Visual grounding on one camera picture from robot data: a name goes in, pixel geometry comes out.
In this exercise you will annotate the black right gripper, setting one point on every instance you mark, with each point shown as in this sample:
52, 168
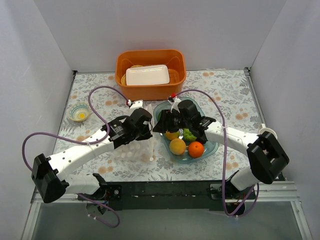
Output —
168, 122

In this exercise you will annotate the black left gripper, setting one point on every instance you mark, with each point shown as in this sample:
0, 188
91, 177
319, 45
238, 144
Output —
144, 124

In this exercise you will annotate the green custard apple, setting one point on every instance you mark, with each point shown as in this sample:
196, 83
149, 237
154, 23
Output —
188, 136

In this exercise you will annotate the yellow peach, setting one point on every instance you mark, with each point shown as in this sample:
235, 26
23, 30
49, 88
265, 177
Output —
177, 146

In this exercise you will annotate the clear zip top bag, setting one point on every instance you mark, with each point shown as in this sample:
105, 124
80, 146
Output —
135, 149

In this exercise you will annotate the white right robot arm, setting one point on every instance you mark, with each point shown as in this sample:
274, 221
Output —
266, 157

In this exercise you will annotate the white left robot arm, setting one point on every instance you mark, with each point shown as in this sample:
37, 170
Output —
53, 175

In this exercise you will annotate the orange tangerine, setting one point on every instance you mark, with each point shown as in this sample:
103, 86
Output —
195, 149

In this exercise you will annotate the yellow plate in basket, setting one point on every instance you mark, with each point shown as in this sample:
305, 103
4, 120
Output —
123, 78

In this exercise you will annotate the small patterned bowl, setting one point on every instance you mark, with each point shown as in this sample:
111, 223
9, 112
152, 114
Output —
79, 112

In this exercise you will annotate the white rectangular dish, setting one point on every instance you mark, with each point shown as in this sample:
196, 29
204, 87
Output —
139, 75

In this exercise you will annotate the clear blue plastic tray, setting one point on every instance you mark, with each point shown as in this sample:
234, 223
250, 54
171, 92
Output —
209, 147

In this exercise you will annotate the orange plastic basket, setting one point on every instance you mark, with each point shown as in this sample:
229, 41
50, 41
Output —
172, 58

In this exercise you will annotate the white plastic cup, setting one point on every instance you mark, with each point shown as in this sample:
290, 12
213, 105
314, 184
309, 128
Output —
263, 128

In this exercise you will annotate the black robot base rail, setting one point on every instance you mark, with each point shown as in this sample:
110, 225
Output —
161, 195

